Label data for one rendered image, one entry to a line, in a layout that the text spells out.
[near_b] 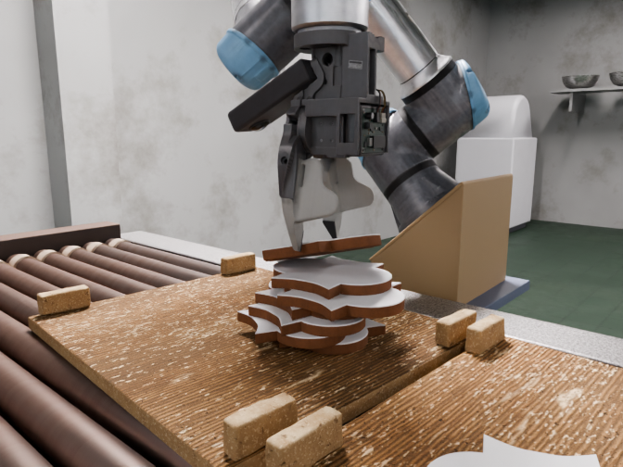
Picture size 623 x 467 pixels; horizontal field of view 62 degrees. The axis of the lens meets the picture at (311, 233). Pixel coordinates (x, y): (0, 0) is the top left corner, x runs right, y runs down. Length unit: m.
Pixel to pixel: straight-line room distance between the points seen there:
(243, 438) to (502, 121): 6.08
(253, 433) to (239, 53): 0.42
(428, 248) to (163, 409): 0.56
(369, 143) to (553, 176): 7.03
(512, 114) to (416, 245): 5.49
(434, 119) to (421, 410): 0.64
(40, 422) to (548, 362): 0.47
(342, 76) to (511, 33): 7.33
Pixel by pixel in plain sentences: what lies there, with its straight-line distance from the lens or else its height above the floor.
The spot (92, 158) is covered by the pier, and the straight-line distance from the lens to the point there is 3.18.
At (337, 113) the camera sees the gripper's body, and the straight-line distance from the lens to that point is 0.49.
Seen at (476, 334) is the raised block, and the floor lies 0.96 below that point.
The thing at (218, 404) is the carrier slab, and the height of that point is 0.94.
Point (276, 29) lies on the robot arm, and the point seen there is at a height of 1.27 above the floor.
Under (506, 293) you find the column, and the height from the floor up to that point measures 0.87.
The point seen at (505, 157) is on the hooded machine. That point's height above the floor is 0.88.
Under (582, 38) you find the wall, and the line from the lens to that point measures 7.52.
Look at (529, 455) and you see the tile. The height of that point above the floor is 0.95.
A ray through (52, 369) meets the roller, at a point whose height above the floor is 0.91.
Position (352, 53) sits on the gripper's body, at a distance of 0.51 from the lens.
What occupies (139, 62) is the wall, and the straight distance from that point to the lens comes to 3.63.
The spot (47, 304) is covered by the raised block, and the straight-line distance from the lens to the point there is 0.70.
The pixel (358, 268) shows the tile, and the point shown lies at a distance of 0.57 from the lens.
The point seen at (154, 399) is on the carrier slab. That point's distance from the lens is 0.47.
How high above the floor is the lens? 1.15
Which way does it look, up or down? 11 degrees down
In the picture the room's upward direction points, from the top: straight up
